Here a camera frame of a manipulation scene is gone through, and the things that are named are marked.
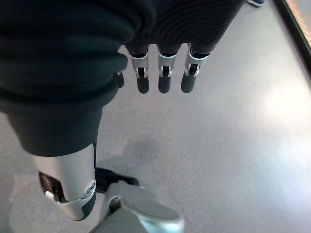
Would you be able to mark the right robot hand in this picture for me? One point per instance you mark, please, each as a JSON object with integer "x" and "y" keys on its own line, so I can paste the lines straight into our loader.
{"x": 60, "y": 60}

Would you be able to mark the silver robot leg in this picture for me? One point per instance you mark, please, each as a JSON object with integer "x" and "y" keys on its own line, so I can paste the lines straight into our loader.
{"x": 136, "y": 208}

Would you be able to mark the person's shoe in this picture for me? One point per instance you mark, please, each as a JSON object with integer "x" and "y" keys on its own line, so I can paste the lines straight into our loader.
{"x": 255, "y": 2}

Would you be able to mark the black bed frame rail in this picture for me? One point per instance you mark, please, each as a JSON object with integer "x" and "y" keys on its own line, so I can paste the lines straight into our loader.
{"x": 294, "y": 26}

